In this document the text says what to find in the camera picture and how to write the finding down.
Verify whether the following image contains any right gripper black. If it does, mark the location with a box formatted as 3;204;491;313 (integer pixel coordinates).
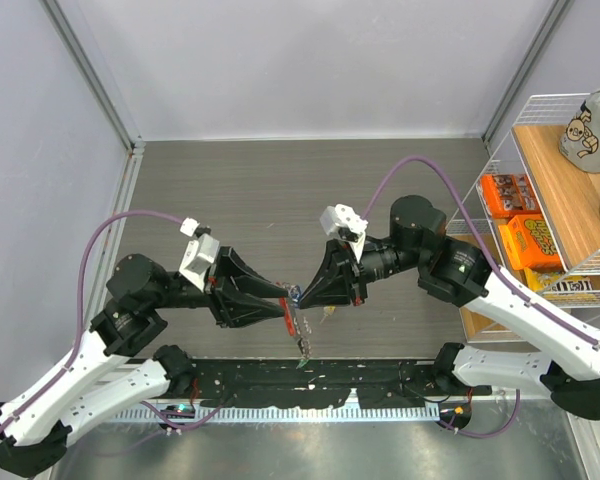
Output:
298;235;427;308

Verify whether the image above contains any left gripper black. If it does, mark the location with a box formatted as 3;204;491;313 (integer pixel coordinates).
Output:
150;244;290;325

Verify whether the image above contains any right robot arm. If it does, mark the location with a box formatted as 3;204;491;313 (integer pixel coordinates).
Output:
289;195;600;420

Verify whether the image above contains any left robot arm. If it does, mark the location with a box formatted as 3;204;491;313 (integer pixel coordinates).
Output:
0;247;287;478

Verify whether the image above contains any green key tag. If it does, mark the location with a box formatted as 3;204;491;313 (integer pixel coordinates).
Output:
296;358;310;370

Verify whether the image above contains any orange snack box top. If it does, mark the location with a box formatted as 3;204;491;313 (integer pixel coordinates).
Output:
479;174;540;219

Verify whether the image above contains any orange yellow snack box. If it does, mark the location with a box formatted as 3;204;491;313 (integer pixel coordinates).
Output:
498;214;561;271

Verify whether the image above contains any yellow snack bag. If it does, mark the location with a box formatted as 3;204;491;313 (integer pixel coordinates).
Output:
523;268;594;301

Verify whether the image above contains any grey printed pouch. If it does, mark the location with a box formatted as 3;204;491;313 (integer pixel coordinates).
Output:
559;88;600;174

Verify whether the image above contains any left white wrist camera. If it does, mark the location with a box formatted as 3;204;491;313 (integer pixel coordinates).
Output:
178;217;220;291

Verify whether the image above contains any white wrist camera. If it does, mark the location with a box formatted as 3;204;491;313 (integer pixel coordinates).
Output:
320;204;368;261
178;217;220;291

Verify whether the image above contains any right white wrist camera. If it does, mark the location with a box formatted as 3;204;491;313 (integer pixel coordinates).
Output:
320;204;368;261

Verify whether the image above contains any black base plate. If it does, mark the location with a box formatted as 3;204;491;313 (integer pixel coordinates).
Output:
193;359;492;410

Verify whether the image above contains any white slotted cable duct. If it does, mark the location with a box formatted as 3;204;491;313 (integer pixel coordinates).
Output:
108;401;440;424

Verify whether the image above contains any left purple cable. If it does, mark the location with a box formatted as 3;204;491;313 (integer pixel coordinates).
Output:
0;209;189;454

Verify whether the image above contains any white wire shelf rack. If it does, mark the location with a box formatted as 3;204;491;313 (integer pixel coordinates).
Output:
447;93;600;326

